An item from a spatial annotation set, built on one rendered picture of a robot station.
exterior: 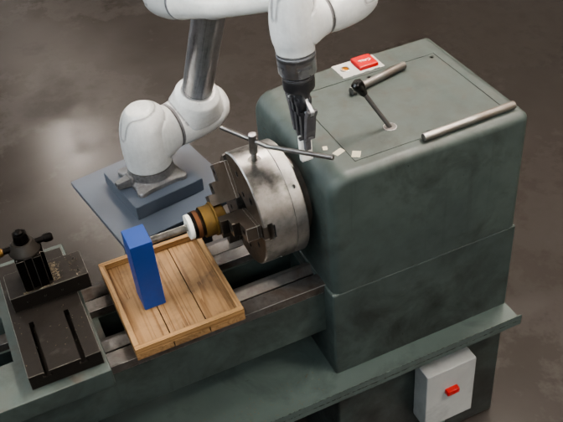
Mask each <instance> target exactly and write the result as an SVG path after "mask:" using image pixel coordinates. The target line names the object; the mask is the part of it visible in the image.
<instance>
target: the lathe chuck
mask: <svg viewBox="0 0 563 422"><path fill-rule="evenodd" d="M257 146H258V145H257ZM224 155H226V158H227V161H228V163H229V166H230V170H231V173H232V176H233V178H234V180H235V185H236V187H237V190H238V193H239V194H240V197H239V198H235V199H232V200H230V201H228V202H227V205H228V208H229V211H230V212H232V211H235V210H237V209H242V207H243V206H246V209H247V210H248V211H249V212H250V214H251V215H252V216H253V217H254V218H255V220H256V221H257V222H258V223H259V224H260V226H261V227H262V228H266V227H267V225H268V224H272V225H274V230H275V235H276V236H274V239H271V240H269V239H264V238H263V237H262V238H260V239H256V240H253V241H251V242H249V243H248V242H247V241H246V239H245V238H244V237H243V244H244V246H245V247H246V249H247V250H248V252H249V253H250V255H251V256H252V257H253V259H254V260H256V261H257V262H259V263H261V264H264V263H266V262H268V261H271V260H275V259H274V258H276V257H277V256H278V255H282V254H284V255H289V254H291V253H293V252H294V251H295V250H296V248H297V238H298V237H297V221H296V216H295V213H294V209H293V206H292V201H291V198H290V195H289V192H288V190H287V186H286V184H285V182H284V179H283V177H282V175H281V172H280V170H279V168H278V166H277V165H276V163H275V161H274V160H273V158H272V156H271V154H270V153H269V152H268V151H267V150H266V149H265V148H264V147H261V146H258V153H257V154H256V155H257V156H258V157H259V158H260V159H261V161H260V162H259V163H257V164H251V163H249V162H248V158H249V157H251V154H250V152H249V144H248V145H245V146H243V147H238V148H236V149H234V150H231V151H227V152H225V153H223V154H222V155H221V158H220V161H221V162H222V161H224V158H223V156H224ZM284 255H283V256H284ZM281 257H282V256H281Z"/></svg>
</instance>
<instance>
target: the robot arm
mask: <svg viewBox="0 0 563 422"><path fill-rule="evenodd" d="M143 2H144V5H145V6H146V8H147V9H148V10H149V11H150V12H152V13H154V14H155V15H157V16H159V17H161V18H166V19H171V20H189V19H191V20H190V27H189V39H188V46H187V53H186V60H185V66H184V73H183V79H181V80H180V81H179V82H178V83H177V84H176V86H175V88H174V90H173V93H172V94H171V95H170V97H169V98H168V101H167V102H165V103H163V104H161V105H159V104H158V103H156V102H154V101H151V100H137V101H134V102H132V103H131V104H129V105H128V106H127V107H126V108H125V109H124V110H123V112H122V113H121V118H120V123H119V137H120V143H121V150H122V154H123V157H124V160H125V162H126V165H127V166H126V167H122V168H120V169H119V170H118V171H117V172H118V176H120V177H121V178H120V179H119V180H117V181H116V182H115V185H116V186H117V189H119V190H120V189H123V188H129V187H132V188H133V189H134V190H135V191H136V192H137V196H138V197H139V198H145V197H146V196H148V195H149V194H150V193H153V192H155V191H157V190H159V189H161V188H164V187H167V186H168V185H170V184H172V183H175V182H177V181H181V180H184V179H186V178H187V173H186V172H185V171H183V170H181V169H180V168H179V167H178V166H177V165H175V164H174V163H173V159H172V155H173V154H174V153H175V152H176V151H177V150H178V149H179V148H180V147H181V146H183V145H186V144H188V143H190V142H194V141H196V140H198V139H199V138H201V137H203V136H206V135H208V134H209V133H210V132H212V131H214V130H215V129H217V128H218V127H219V126H221V125H222V124H223V122H224V121H225V119H226V118H227V116H228V115H229V113H230V102H229V99H228V96H227V95H226V93H225V92H224V91H223V90H222V89H221V88H220V87H219V86H217V85H216V84H215V83H214V79H215V75H216V70H217V64H218V60H219V55H220V46H221V41H222V36H223V31H224V26H225V18H232V17H239V16H245V15H251V14H258V13H268V23H269V30H270V35H271V41H272V43H273V45H274V48H275V51H276V62H277V69H278V74H279V75H280V76H281V79H282V86H283V89H284V91H285V95H286V98H287V103H288V107H289V111H290V115H291V119H292V127H293V129H294V130H296V132H297V135H298V137H297V139H298V147H299V150H304V151H310V152H312V139H314V138H315V136H316V116H317V113H318V110H317V109H316V108H315V109H313V108H312V106H311V103H312V97H311V96H310V93H311V92H312V90H313V89H314V88H315V76H314V74H315V72H316V71H317V61H316V49H315V44H317V43H318V42H319V41H320V40H321V39H322V38H324V37H325V36H326V35H328V34H330V33H333V32H337V31H340V30H342V29H345V28H347V27H350V26H352V25H354V24H356V23H357V22H359V21H361V20H363V19H364V18H366V17H367V16H368V15H369V14H371V13H372V12H373V10H374V9H375V7H376V6H377V3H378V0H143Z"/></svg>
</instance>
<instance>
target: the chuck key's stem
mask: <svg viewBox="0 0 563 422"><path fill-rule="evenodd" d="M256 140H257V134H256V133H255V132H254V131H251V132H249V133H248V141H249V152H250V154H251V161H253V162H256V161H257V160H258V159H257V157H256V154H257V153H258V146H257V145H256V144H255V141H256Z"/></svg>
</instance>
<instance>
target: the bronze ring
mask: <svg viewBox="0 0 563 422"><path fill-rule="evenodd" d="M187 214H188V215H189V217H190V218H191V219H192V222H193V224H194V228H195V232H196V239H201V238H203V237H204V236H205V237H206V238H208V237H210V236H213V235H215V234H217V235H220V234H221V229H220V222H219V219H218V217H219V216H222V215H225V214H226V212H225V209H224V208H223V206H222V205H221V204H218V205H215V206H213V205H212V204H211V203H210V202H207V203H206V204H205V205H203V206H200V207H197V208H196V211H195V210H193V211H190V212H188V213H187Z"/></svg>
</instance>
